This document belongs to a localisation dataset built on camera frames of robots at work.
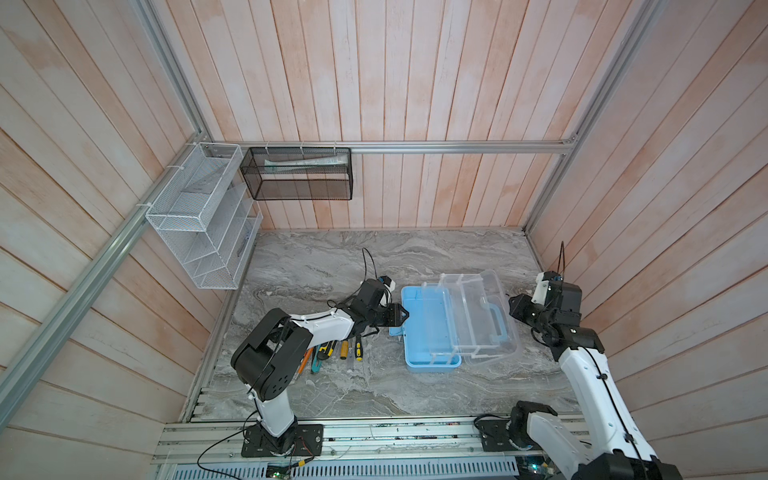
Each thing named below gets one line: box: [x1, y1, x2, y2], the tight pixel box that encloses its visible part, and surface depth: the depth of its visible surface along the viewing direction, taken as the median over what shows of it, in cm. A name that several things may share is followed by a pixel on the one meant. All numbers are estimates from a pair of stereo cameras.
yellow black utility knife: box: [317, 340, 337, 360], surface depth 88 cm
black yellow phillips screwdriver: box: [355, 335, 363, 361], surface depth 88 cm
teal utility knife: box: [311, 345, 322, 373], surface depth 87 cm
